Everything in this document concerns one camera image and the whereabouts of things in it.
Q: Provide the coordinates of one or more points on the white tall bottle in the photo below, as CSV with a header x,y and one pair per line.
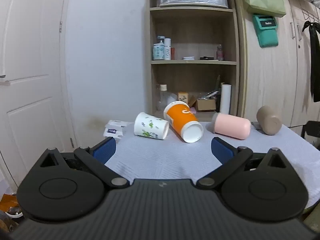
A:
x,y
167,50

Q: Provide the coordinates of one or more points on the clear bottle with beige cap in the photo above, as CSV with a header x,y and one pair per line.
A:
x,y
163,97

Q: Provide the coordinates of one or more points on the white cup with green print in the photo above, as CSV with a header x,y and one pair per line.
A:
x,y
150,126

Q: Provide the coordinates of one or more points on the flat black case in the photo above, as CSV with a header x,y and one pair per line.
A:
x,y
207,58

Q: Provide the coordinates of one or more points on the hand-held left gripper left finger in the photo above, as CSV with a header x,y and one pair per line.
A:
x,y
104,150

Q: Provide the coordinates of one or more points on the small printed carton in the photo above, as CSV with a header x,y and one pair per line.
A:
x,y
183,97

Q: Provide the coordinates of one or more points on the orange paper cup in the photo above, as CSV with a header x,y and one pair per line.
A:
x,y
181,120

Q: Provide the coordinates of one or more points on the pink cup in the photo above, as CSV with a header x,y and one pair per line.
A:
x,y
232,126

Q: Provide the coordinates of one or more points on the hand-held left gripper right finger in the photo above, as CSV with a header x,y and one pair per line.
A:
x,y
222,150

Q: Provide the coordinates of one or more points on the wooden shelf unit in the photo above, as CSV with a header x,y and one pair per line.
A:
x,y
195,75

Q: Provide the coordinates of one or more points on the open cardboard box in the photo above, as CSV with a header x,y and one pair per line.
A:
x,y
206,104

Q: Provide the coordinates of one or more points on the orange bag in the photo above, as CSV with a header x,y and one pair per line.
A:
x,y
7,202

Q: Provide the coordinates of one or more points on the black chair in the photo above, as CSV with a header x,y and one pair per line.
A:
x,y
312,129

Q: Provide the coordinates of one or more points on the teal hanging pouch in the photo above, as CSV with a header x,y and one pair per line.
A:
x,y
265,31

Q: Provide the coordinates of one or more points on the white door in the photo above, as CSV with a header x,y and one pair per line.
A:
x,y
30,67

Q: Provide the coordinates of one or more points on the white paper roll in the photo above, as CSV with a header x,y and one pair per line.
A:
x,y
225,98

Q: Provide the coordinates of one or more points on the taupe cup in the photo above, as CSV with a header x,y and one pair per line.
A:
x,y
268,120

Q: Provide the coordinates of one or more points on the pale quilted table cloth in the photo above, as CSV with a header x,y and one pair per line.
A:
x,y
162,155

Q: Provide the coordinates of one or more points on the small white packet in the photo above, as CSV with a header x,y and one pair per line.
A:
x,y
113,128

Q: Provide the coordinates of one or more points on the small pink bottle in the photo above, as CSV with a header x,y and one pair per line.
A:
x,y
220,53

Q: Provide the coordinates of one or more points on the flat white tin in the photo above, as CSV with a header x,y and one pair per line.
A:
x,y
189,58

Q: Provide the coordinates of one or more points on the small red tube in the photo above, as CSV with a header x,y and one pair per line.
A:
x,y
173,53

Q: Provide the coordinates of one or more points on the teal pump bottle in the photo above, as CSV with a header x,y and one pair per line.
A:
x,y
158,51

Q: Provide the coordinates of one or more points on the wooden wardrobe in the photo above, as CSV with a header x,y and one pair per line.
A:
x,y
270,80

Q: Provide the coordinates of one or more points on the black hanging ribbon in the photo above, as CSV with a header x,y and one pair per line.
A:
x,y
314,62

